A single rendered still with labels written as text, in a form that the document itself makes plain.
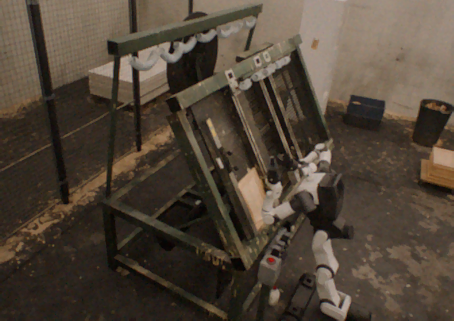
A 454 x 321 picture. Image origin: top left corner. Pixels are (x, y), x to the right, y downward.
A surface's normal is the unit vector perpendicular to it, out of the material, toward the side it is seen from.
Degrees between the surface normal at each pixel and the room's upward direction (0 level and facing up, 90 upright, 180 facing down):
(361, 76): 90
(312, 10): 90
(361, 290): 0
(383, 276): 0
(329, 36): 90
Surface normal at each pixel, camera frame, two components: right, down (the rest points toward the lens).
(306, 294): 0.07, -0.86
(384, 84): -0.42, 0.43
